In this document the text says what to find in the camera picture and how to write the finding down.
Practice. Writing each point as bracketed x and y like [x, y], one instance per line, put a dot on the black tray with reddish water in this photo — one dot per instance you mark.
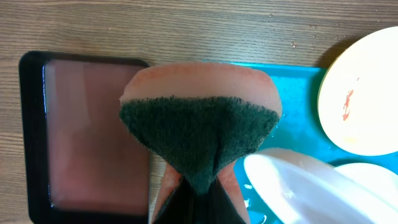
[82, 164]

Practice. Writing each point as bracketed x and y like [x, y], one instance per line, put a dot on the teal plastic tray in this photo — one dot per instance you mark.
[299, 130]

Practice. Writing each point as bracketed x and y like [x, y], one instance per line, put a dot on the white plate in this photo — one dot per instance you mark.
[300, 189]

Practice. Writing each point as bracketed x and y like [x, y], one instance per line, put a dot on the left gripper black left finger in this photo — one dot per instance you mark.
[178, 207]

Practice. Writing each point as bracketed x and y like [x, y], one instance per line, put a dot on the yellow plate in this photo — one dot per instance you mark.
[357, 100]

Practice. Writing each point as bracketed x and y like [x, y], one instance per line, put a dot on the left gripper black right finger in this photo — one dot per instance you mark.
[215, 207]

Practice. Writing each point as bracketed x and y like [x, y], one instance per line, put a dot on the light blue plate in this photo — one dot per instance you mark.
[377, 179]

